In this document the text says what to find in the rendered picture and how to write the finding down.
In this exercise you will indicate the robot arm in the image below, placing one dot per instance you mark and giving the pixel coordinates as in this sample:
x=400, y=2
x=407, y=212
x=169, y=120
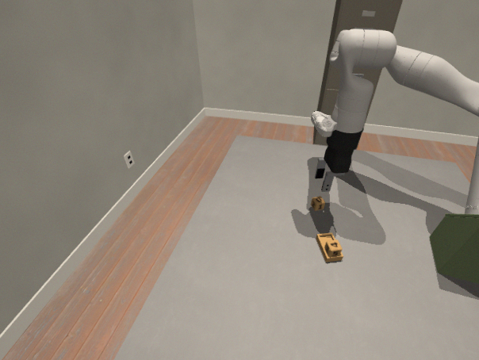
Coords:
x=375, y=49

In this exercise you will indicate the small wooden tray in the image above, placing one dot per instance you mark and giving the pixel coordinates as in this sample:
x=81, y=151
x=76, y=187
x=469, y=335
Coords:
x=321, y=240

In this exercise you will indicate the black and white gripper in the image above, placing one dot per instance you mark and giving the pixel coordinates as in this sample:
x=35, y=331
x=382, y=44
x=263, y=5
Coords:
x=346, y=128

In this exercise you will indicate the wooden number cube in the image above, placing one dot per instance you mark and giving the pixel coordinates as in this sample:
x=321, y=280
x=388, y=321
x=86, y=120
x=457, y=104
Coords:
x=318, y=203
x=333, y=248

